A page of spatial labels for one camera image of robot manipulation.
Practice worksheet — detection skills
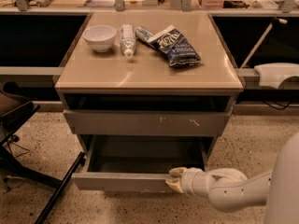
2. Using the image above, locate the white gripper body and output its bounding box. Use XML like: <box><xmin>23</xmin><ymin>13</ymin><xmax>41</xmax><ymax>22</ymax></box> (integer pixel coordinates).
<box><xmin>180</xmin><ymin>168</ymin><xmax>215</xmax><ymax>198</ymax></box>

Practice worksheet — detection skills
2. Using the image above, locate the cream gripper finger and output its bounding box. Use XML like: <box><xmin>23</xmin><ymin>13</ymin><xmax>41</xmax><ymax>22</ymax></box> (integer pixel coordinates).
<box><xmin>165</xmin><ymin>178</ymin><xmax>183</xmax><ymax>193</ymax></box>
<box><xmin>169</xmin><ymin>167</ymin><xmax>187</xmax><ymax>177</ymax></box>

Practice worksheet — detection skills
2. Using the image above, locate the grey drawer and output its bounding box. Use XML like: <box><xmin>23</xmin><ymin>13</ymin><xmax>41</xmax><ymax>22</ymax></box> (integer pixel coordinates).
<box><xmin>64</xmin><ymin>110</ymin><xmax>231</xmax><ymax>136</ymax></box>
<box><xmin>73</xmin><ymin>135</ymin><xmax>209</xmax><ymax>192</ymax></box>

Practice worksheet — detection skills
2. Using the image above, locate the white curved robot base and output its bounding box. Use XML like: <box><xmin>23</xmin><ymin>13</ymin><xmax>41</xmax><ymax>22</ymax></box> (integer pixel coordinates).
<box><xmin>254</xmin><ymin>63</ymin><xmax>299</xmax><ymax>89</ymax></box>

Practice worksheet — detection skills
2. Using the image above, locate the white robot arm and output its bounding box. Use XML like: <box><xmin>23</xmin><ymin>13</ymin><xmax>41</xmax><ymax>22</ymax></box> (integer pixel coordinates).
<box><xmin>165</xmin><ymin>133</ymin><xmax>299</xmax><ymax>224</ymax></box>

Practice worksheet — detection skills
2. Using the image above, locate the grey top drawer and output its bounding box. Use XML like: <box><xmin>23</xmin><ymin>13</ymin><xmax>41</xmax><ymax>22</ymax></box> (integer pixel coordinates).
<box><xmin>64</xmin><ymin>110</ymin><xmax>231</xmax><ymax>136</ymax></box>

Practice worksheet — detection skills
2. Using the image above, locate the grey drawer cabinet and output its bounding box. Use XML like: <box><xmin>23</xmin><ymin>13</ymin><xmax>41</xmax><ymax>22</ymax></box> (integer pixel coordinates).
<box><xmin>52</xmin><ymin>10</ymin><xmax>246</xmax><ymax>161</ymax></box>

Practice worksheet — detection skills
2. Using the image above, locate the blue vinegar chip bag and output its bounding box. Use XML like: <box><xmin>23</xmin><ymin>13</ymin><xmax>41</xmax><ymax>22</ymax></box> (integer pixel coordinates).
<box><xmin>135</xmin><ymin>25</ymin><xmax>201</xmax><ymax>68</ymax></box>

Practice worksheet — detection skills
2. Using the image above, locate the clear plastic water bottle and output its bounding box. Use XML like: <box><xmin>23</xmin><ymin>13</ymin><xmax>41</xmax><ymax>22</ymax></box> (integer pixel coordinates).
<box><xmin>121</xmin><ymin>24</ymin><xmax>136</xmax><ymax>58</ymax></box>

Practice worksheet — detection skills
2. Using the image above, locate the white bowl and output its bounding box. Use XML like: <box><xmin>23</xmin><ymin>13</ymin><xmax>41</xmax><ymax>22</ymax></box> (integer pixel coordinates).
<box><xmin>82</xmin><ymin>25</ymin><xmax>117</xmax><ymax>52</ymax></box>

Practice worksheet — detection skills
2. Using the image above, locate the black office chair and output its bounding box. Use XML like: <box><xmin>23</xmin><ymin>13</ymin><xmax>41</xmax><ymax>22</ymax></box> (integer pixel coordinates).
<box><xmin>0</xmin><ymin>80</ymin><xmax>87</xmax><ymax>224</ymax></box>

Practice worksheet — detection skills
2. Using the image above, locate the white leaning stick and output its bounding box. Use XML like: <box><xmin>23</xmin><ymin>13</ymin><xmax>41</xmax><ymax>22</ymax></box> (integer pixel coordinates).
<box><xmin>240</xmin><ymin>17</ymin><xmax>288</xmax><ymax>68</ymax></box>

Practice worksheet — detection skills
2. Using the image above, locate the black floor cable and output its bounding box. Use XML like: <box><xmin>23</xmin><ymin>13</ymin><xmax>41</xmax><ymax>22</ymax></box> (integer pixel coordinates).
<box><xmin>6</xmin><ymin>139</ymin><xmax>32</xmax><ymax>159</ymax></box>

